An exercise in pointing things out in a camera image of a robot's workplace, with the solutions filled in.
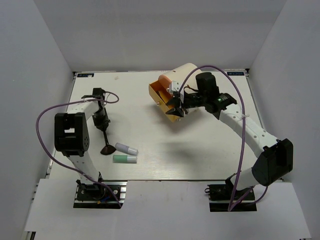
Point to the yellow organizer drawer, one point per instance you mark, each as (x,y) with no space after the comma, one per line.
(161,97)

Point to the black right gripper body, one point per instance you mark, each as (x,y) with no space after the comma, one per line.
(194,100)

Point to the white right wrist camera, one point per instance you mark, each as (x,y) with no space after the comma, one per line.
(174,87)

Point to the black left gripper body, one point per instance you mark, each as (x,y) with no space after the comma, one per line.
(100,118)

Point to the green white cosmetic tube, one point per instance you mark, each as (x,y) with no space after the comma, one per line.
(124,159)

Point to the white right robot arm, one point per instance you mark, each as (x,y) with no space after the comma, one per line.
(274,156)

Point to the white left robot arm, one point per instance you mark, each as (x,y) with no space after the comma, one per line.
(71,134)

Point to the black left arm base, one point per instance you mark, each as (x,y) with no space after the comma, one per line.
(93,196)

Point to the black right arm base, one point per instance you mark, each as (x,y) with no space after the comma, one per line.
(219,196)

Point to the black fan makeup brush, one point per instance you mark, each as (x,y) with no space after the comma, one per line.
(108,150)

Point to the cream round drawer organizer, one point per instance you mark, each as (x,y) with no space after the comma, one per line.
(180,73)

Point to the lilac white cosmetic tube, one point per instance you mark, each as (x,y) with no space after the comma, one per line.
(126,149)

